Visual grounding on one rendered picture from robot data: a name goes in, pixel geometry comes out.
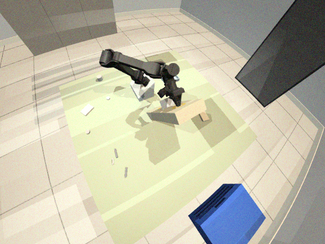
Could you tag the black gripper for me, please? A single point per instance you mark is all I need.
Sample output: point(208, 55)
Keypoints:
point(176, 92)

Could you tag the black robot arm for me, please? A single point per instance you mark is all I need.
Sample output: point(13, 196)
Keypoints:
point(155, 70)

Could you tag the small grey cylinder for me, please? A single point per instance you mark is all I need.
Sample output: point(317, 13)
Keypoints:
point(99, 77)

